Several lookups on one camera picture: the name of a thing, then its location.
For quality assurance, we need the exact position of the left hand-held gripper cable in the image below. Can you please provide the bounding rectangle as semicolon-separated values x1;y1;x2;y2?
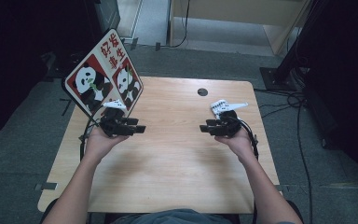
79;116;103;161

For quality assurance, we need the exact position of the black curtain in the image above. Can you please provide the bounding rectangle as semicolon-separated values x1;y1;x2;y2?
0;0;88;143
304;0;358;202

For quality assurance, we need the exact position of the black metal stand base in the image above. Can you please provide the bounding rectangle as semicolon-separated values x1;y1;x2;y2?
41;50;86;79
259;31;312;92

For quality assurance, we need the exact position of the light wooden furniture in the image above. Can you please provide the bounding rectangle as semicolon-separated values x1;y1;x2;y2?
169;0;312;58

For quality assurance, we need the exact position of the black cabinet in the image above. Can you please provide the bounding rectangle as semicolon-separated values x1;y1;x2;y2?
85;0;121;39

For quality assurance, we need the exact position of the black hanging cable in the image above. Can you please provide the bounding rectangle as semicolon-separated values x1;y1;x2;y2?
159;0;191;49

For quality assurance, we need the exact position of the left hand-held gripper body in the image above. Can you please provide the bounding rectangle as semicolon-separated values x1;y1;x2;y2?
99;99;132;138

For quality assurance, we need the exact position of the person's right hand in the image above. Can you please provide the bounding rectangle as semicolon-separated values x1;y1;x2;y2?
214;128;257;161

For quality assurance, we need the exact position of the person's grey-blue clothing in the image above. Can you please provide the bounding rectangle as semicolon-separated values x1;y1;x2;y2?
111;208;241;224

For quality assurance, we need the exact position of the person's left hand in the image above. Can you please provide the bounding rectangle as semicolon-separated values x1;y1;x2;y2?
85;126;131;163

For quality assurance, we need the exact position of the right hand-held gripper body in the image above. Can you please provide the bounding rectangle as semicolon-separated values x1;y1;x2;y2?
210;99;250;139

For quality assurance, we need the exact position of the looped black floor cable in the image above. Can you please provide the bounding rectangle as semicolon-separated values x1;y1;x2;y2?
254;88;307;119

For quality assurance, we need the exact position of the long black floor cable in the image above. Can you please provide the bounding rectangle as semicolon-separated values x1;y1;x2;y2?
287;92;314;224

